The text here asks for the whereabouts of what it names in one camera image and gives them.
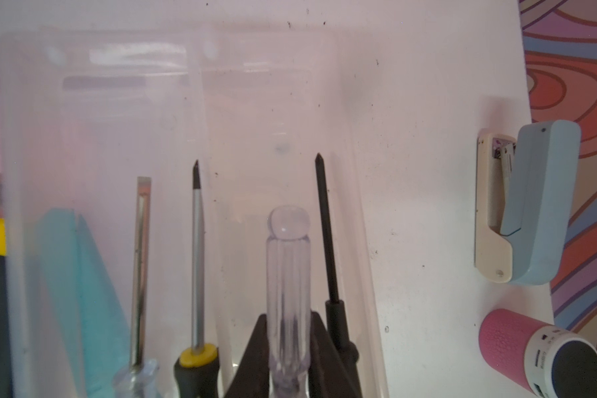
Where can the pink round speaker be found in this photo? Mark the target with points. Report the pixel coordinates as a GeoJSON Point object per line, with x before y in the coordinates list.
{"type": "Point", "coordinates": [546, 360]}

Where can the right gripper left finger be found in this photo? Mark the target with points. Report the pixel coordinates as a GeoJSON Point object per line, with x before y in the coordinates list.
{"type": "Point", "coordinates": [252, 379]}

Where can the yellow handle screwdriver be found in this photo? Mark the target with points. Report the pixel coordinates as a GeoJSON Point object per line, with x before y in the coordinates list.
{"type": "Point", "coordinates": [336, 314]}

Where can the pink plastic tool box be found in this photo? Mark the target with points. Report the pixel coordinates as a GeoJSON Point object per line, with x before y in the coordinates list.
{"type": "Point", "coordinates": [83, 115]}

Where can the black yellow phillips screwdriver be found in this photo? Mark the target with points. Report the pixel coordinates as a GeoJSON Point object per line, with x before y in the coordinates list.
{"type": "Point", "coordinates": [197, 367]}

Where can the blue grey stapler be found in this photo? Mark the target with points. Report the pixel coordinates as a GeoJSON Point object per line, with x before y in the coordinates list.
{"type": "Point", "coordinates": [524, 193]}

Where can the teal utility knife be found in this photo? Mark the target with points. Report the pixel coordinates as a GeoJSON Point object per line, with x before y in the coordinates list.
{"type": "Point", "coordinates": [93, 326]}

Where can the clear handle screwdriver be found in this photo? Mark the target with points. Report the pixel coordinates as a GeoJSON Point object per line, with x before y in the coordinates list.
{"type": "Point", "coordinates": [138, 378]}
{"type": "Point", "coordinates": [288, 275]}

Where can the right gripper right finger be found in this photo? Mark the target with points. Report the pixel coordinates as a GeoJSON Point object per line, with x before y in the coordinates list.
{"type": "Point", "coordinates": [327, 375]}

